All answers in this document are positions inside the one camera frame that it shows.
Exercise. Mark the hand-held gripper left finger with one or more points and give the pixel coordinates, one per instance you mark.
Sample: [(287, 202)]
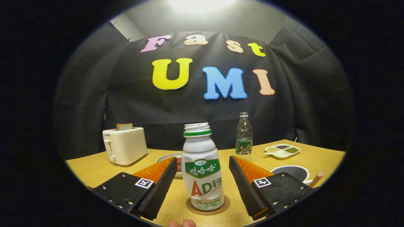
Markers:
[(159, 192)]

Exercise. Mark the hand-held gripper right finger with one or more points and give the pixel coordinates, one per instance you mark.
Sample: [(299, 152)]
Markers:
[(244, 189)]

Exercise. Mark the round cork coaster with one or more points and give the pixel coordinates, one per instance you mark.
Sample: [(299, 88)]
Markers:
[(190, 208)]

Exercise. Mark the white juice bottle green label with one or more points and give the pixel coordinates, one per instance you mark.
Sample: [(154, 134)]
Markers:
[(202, 151)]

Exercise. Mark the clear water bottle green label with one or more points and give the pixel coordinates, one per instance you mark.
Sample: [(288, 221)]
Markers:
[(244, 135)]

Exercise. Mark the red meat slices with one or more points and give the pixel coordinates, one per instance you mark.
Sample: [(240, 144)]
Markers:
[(179, 164)]

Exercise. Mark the white round plate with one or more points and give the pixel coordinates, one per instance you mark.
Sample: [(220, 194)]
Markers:
[(164, 156)]

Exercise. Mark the pile of beige beans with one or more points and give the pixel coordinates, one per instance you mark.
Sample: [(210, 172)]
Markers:
[(272, 150)]

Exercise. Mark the white divided dish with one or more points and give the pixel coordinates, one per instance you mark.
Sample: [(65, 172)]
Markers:
[(282, 154)]

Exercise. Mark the white toaster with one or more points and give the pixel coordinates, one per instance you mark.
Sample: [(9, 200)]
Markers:
[(126, 146)]

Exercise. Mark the pile of dark red beans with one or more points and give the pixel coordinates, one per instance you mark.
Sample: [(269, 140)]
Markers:
[(282, 147)]

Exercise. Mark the pile of green beans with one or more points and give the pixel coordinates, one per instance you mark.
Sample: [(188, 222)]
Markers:
[(292, 150)]

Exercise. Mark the wooden table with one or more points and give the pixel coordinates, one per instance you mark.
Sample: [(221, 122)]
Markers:
[(94, 170)]

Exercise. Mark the bread slice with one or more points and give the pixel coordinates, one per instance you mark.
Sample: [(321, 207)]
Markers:
[(124, 126)]

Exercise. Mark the black backdrop cloth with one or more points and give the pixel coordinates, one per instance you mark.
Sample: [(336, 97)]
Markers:
[(189, 107)]

